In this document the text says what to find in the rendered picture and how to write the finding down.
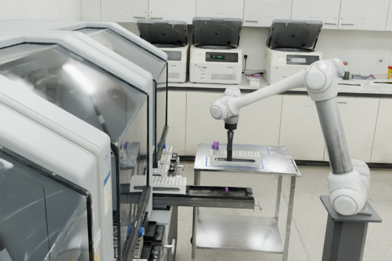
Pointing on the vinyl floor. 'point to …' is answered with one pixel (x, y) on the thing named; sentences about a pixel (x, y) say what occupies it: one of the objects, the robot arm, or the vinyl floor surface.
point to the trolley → (255, 242)
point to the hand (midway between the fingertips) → (228, 154)
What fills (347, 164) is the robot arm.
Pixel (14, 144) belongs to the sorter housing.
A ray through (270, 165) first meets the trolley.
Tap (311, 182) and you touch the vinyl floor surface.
